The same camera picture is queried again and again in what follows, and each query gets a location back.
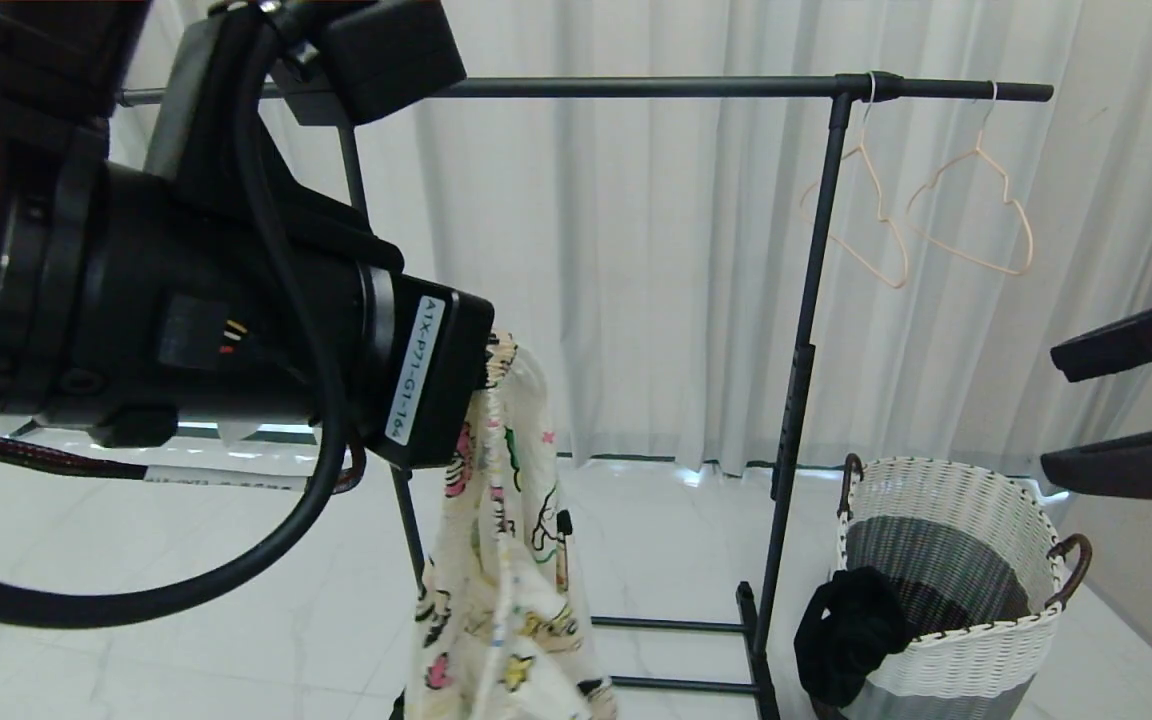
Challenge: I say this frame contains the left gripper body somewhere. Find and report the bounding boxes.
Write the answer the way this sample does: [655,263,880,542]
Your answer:
[0,163,495,471]

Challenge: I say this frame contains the pink clothes hanger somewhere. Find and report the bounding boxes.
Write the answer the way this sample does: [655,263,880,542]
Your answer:
[799,75,909,291]
[904,85,1035,278]

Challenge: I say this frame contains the cream printed shorts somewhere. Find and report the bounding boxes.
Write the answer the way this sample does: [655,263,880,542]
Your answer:
[404,332,619,720]

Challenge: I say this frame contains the white laundry basket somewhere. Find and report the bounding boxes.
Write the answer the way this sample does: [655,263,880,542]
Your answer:
[814,455,1094,720]

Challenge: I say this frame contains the black clothes rack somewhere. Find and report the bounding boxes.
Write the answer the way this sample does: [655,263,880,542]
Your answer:
[116,70,1055,720]

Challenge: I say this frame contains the black garment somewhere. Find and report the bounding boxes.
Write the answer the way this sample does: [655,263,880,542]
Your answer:
[793,567,912,709]

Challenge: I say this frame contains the white curtain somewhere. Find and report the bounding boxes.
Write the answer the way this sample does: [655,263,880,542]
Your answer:
[106,0,1152,481]

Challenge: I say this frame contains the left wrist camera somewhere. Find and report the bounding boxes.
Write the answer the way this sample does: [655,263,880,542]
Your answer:
[141,0,469,276]

